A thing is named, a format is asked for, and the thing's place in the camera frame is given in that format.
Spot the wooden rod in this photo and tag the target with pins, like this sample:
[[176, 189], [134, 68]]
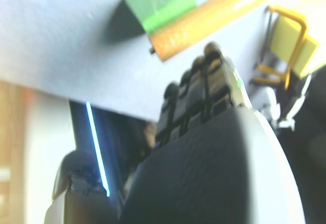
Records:
[[193, 23]]

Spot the yellow hacksaw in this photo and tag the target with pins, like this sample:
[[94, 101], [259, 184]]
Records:
[[296, 35]]

